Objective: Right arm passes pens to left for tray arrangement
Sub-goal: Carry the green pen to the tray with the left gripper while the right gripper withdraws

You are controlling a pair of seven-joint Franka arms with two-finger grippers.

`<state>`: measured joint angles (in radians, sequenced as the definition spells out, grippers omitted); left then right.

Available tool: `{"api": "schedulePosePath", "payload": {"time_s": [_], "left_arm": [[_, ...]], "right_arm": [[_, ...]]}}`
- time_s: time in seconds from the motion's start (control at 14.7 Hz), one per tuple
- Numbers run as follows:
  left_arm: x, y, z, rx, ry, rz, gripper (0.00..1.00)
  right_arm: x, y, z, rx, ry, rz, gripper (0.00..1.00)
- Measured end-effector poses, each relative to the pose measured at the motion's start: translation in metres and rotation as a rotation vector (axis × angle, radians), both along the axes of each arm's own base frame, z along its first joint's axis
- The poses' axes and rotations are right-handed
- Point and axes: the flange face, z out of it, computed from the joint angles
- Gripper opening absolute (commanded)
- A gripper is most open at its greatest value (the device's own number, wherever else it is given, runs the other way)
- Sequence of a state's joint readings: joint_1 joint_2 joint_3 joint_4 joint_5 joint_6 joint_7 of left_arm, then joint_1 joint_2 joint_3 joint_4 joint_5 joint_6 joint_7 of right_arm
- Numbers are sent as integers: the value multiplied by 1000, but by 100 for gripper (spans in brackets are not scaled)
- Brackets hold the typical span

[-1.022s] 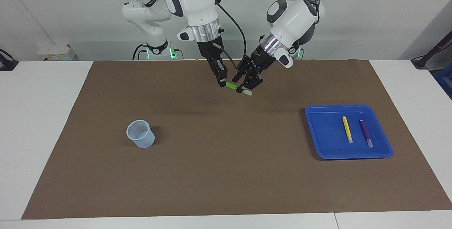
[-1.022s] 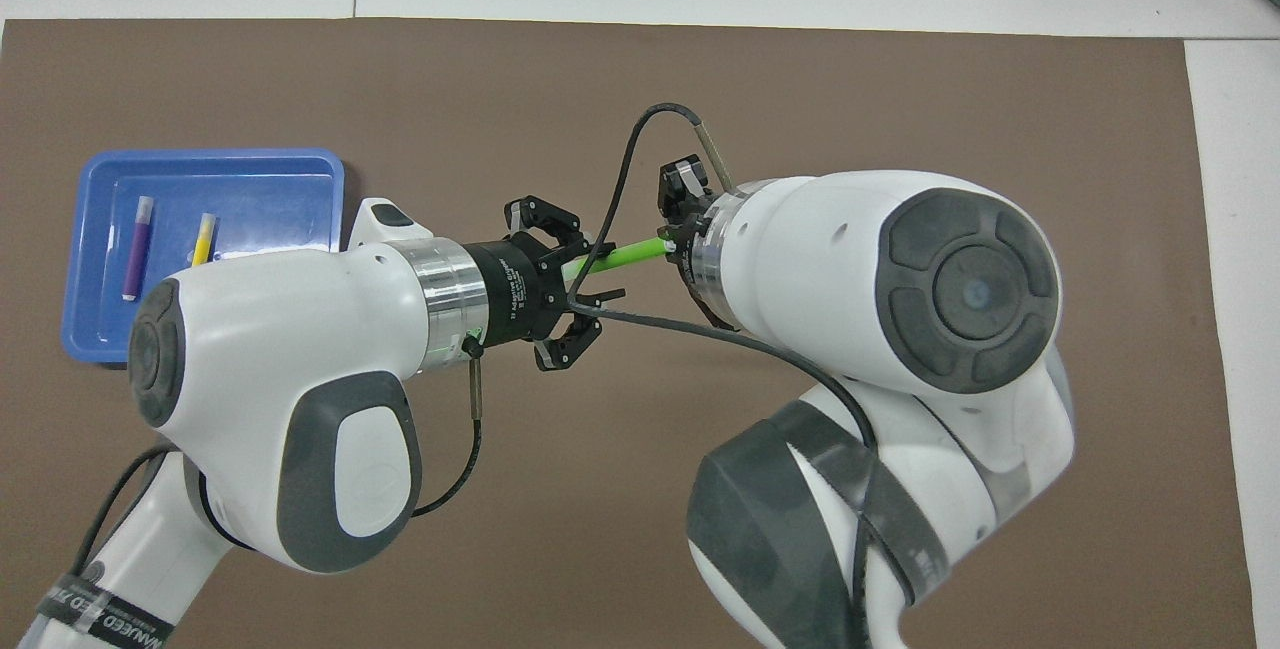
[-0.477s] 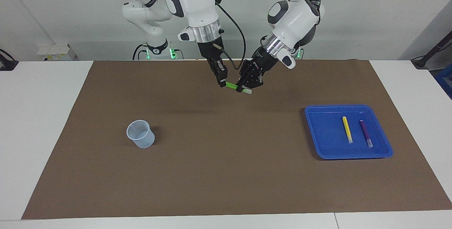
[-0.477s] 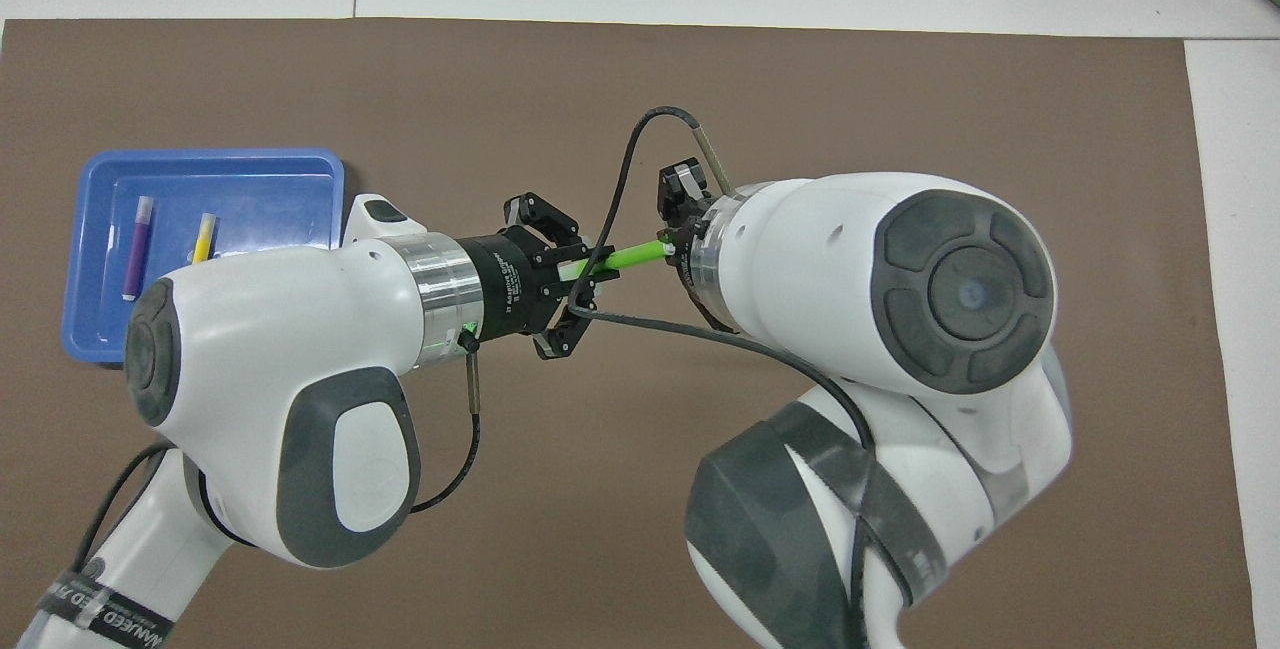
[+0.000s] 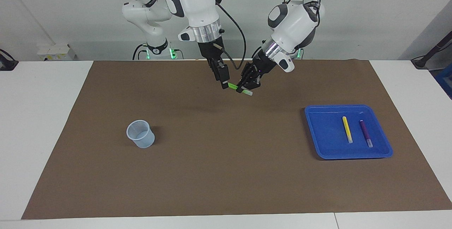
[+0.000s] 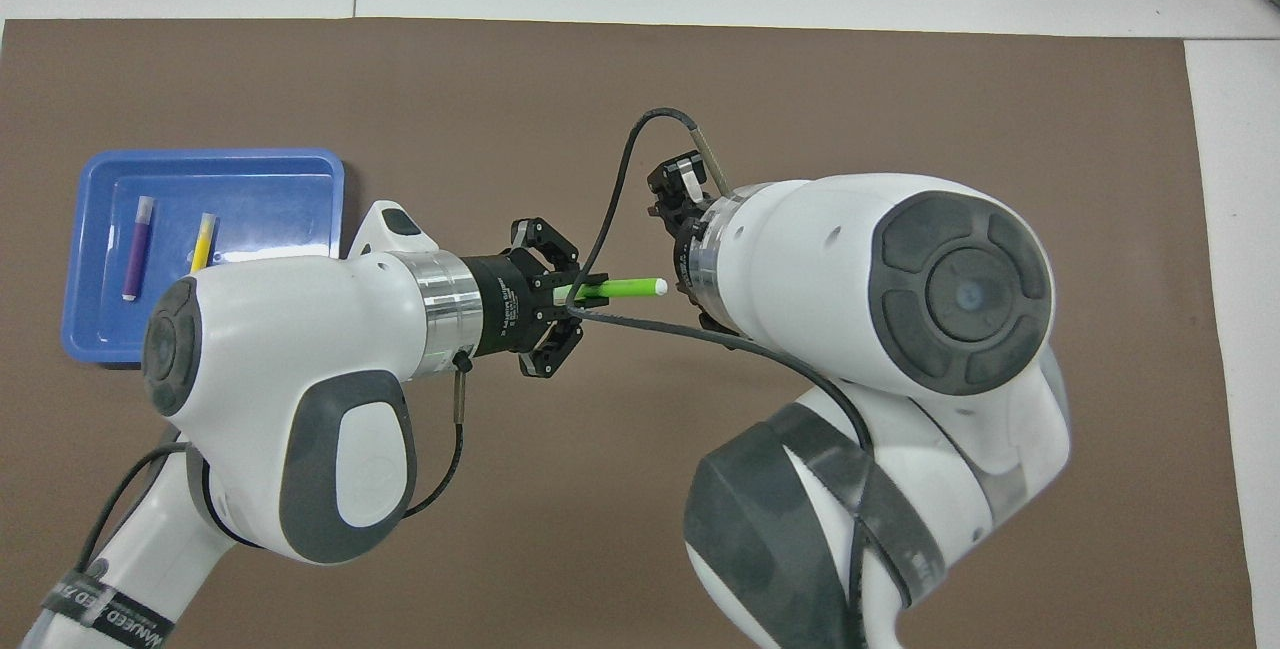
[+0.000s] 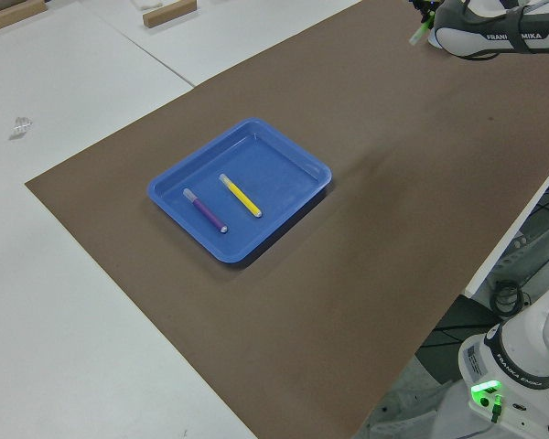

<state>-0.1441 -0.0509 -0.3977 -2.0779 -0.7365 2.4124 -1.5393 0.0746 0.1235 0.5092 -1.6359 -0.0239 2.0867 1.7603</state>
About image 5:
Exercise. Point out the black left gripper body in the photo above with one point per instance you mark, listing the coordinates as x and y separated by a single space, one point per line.
263 63

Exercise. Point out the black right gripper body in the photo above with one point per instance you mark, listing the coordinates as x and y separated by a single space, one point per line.
212 49

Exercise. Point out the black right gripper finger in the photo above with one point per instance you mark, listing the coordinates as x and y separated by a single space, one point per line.
213 68
224 75

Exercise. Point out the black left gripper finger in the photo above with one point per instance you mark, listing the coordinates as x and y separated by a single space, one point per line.
252 82
245 73

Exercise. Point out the green marker pen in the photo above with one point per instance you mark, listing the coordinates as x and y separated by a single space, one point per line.
233 86

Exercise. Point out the yellow marker pen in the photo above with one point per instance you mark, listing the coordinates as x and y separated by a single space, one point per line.
347 129

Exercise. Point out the purple marker pen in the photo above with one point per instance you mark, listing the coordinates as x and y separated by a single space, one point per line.
366 133

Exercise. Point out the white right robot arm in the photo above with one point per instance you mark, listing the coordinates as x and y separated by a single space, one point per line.
197 6

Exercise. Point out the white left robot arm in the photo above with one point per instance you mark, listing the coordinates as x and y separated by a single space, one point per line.
293 20

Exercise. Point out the blue plastic tray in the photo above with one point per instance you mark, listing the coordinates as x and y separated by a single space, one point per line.
332 140

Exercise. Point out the brown paper table mat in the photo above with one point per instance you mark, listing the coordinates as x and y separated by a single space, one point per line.
229 151

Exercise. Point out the translucent plastic cup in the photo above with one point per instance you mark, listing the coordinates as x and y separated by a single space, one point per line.
144 143

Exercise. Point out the black pole stand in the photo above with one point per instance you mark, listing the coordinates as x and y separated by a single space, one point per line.
422 61

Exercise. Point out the blue crate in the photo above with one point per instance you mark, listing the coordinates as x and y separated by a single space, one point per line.
445 80

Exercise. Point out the black desk object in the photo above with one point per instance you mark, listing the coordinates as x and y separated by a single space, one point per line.
7 63

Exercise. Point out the white wall socket box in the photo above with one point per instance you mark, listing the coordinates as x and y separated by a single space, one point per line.
56 50

